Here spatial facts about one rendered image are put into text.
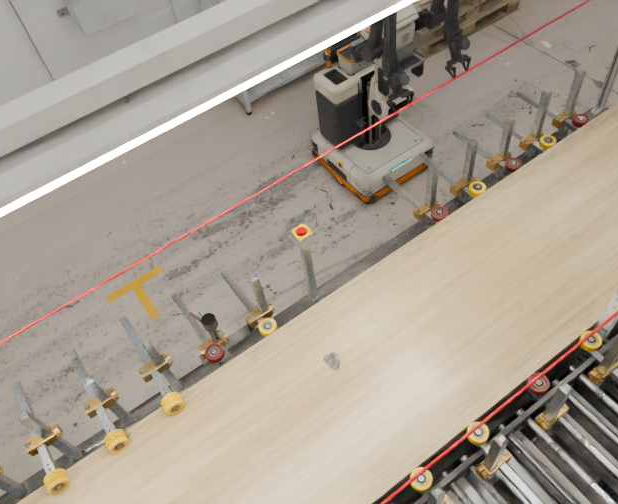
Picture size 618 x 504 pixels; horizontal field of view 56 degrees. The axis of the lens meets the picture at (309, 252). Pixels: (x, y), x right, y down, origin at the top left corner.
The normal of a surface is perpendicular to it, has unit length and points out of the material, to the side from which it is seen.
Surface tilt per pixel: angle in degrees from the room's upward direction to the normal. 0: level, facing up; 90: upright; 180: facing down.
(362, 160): 0
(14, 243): 0
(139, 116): 61
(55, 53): 90
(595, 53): 0
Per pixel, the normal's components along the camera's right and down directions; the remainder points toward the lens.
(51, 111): 0.58, 0.62
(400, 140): -0.11, -0.59
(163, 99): 0.44, 0.25
